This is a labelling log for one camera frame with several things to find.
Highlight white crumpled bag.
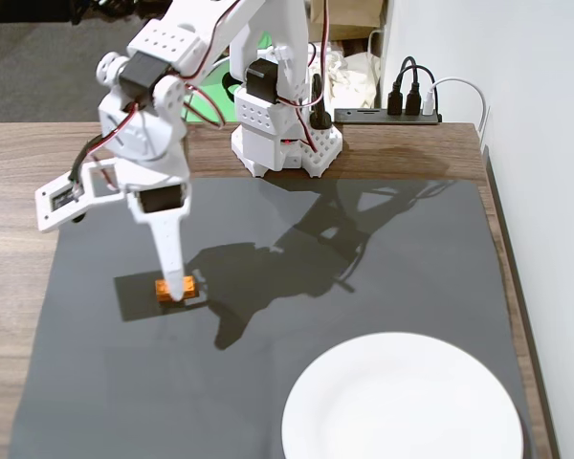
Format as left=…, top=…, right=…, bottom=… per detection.
left=322, top=45, right=383, bottom=110

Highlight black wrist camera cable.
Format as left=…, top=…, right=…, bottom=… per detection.
left=68, top=133, right=109, bottom=195

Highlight dark grey table mat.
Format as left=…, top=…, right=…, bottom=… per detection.
left=7, top=177, right=538, bottom=459

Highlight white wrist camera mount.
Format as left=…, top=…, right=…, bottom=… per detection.
left=34, top=160, right=125, bottom=234

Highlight white round plate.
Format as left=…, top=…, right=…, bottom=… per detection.
left=280, top=332, right=526, bottom=459

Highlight green container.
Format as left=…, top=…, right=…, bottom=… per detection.
left=179, top=31, right=275, bottom=126

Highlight orange lego block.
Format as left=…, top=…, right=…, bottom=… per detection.
left=155, top=275, right=200, bottom=304

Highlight red white servo wire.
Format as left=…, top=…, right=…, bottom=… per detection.
left=86, top=100, right=141, bottom=192

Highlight black power strip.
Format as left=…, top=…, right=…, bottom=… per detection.
left=333, top=107, right=444, bottom=127

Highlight brown paper bag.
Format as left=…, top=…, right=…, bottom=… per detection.
left=307, top=0, right=388, bottom=45

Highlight black tangled cables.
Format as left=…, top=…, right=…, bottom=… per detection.
left=74, top=0, right=173, bottom=20

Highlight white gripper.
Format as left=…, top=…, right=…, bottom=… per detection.
left=116, top=156, right=193, bottom=303

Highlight black loop strap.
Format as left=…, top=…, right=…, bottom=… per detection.
left=221, top=70, right=240, bottom=102

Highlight white plug with cable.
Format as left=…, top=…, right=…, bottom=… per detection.
left=422, top=76, right=490, bottom=144

